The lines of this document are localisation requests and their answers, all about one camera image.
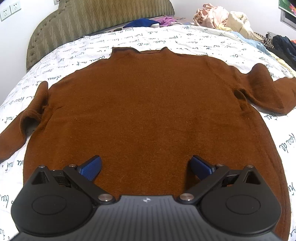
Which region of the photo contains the olive green upholstered headboard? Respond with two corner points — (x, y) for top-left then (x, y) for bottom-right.
(26, 0), (175, 70)

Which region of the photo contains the brown knit sweater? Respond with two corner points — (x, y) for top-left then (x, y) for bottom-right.
(1, 48), (295, 240)

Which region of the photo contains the white wall power socket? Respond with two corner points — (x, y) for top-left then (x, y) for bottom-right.
(1, 1), (22, 22)

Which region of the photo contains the cream crumpled clothes pile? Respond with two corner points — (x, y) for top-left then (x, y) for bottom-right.
(225, 11), (258, 40)

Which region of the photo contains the light blue garment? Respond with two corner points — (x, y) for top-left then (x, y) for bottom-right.
(231, 31), (272, 57)

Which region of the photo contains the blue garment by headboard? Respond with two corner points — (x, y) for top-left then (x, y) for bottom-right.
(123, 19), (160, 28)

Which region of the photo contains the colourful flower picture frame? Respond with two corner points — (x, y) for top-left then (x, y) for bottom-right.
(278, 0), (296, 29)

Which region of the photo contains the white script-print bed sheet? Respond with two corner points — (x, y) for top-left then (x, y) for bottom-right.
(1, 25), (295, 240)

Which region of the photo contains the purple garment by headboard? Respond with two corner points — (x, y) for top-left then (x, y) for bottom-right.
(154, 16), (182, 27)

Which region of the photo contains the dark navy clothes pile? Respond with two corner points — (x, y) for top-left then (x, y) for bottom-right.
(266, 35), (295, 70)

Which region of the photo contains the pink crumpled clothes pile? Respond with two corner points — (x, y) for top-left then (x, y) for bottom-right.
(193, 4), (229, 29)

